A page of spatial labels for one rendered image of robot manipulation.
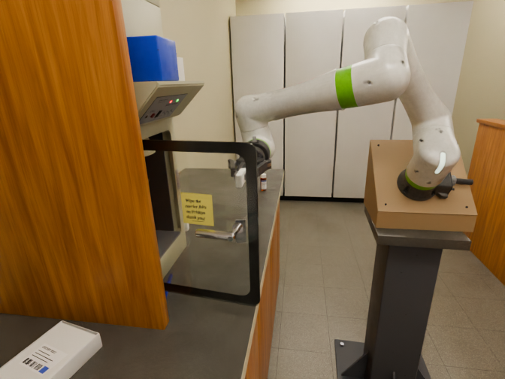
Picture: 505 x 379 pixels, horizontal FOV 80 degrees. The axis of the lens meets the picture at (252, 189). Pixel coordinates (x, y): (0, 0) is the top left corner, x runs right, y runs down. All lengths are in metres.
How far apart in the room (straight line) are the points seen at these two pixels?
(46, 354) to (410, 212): 1.19
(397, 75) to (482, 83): 3.81
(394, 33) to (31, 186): 0.97
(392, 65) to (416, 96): 0.30
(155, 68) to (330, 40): 3.15
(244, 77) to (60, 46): 3.20
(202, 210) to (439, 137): 0.85
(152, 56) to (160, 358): 0.65
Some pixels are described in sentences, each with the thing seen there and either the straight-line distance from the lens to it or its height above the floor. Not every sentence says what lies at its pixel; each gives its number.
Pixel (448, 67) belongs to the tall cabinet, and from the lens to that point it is 4.03.
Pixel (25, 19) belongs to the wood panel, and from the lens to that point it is 0.73.
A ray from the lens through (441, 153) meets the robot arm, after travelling 1.18.
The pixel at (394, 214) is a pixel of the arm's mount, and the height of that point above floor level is 1.00.
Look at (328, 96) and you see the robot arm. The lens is 0.92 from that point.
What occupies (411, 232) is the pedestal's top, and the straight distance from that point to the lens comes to 1.32.
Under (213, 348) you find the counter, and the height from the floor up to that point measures 0.94.
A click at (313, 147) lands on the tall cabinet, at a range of 3.81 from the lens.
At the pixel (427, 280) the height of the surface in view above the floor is 0.72.
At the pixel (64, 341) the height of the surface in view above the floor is 0.98.
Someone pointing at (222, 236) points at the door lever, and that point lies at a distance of 0.64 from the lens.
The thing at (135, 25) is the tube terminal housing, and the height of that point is 1.64.
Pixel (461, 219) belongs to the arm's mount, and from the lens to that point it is 1.39.
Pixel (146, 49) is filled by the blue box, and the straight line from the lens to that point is 0.74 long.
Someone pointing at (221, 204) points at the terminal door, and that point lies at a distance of 0.67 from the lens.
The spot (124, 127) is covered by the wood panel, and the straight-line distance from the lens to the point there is 0.64.
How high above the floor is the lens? 1.50
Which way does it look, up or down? 20 degrees down
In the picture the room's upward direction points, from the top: 2 degrees counter-clockwise
